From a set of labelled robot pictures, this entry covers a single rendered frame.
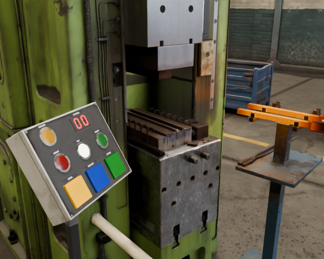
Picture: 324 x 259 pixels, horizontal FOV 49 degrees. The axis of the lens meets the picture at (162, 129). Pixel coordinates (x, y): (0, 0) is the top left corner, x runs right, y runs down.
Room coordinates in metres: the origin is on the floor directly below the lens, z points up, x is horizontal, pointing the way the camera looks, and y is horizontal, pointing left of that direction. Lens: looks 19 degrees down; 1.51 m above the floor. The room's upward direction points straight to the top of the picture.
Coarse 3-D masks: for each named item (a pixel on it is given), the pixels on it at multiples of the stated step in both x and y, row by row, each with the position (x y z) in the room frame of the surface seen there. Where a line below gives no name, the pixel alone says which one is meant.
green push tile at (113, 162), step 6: (108, 156) 1.09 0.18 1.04; (114, 156) 1.10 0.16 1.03; (108, 162) 1.06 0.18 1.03; (114, 162) 1.09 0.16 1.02; (120, 162) 1.11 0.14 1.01; (108, 168) 1.06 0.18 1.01; (114, 168) 1.07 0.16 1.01; (120, 168) 1.09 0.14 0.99; (114, 174) 1.05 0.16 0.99; (120, 174) 1.08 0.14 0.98
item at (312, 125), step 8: (240, 112) 1.67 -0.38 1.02; (248, 112) 1.64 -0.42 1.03; (256, 112) 1.63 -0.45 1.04; (272, 120) 1.56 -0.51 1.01; (280, 120) 1.54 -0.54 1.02; (288, 120) 1.52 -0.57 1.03; (296, 120) 1.50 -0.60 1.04; (304, 120) 1.50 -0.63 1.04; (312, 120) 1.48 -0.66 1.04; (312, 128) 1.46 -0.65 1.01; (320, 128) 1.44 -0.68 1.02
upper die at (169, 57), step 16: (128, 48) 1.57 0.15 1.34; (144, 48) 1.48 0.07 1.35; (160, 48) 1.42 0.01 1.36; (176, 48) 1.48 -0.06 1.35; (192, 48) 1.54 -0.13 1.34; (128, 64) 1.57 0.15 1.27; (144, 64) 1.48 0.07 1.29; (160, 64) 1.42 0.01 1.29; (176, 64) 1.48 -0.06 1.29; (192, 64) 1.54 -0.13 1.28
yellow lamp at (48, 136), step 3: (45, 129) 0.95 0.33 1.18; (48, 129) 0.96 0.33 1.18; (42, 132) 0.94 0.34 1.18; (45, 132) 0.95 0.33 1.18; (48, 132) 0.96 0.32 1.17; (51, 132) 0.96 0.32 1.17; (42, 135) 0.93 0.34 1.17; (45, 135) 0.94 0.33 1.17; (48, 135) 0.95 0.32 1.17; (51, 135) 0.96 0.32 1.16; (54, 135) 0.97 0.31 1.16; (45, 138) 0.93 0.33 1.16; (48, 138) 0.94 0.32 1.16; (51, 138) 0.95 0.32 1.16; (54, 138) 0.96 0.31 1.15; (45, 141) 0.93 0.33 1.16; (48, 141) 0.94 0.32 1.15; (51, 141) 0.94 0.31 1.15
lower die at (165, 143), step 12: (132, 108) 1.82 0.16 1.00; (144, 120) 1.64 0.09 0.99; (168, 120) 1.64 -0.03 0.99; (132, 132) 1.56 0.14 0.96; (144, 132) 1.50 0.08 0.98; (156, 132) 1.49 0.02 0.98; (168, 132) 1.47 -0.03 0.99; (180, 132) 1.50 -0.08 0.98; (156, 144) 1.42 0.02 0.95; (168, 144) 1.45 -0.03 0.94; (180, 144) 1.50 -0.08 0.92
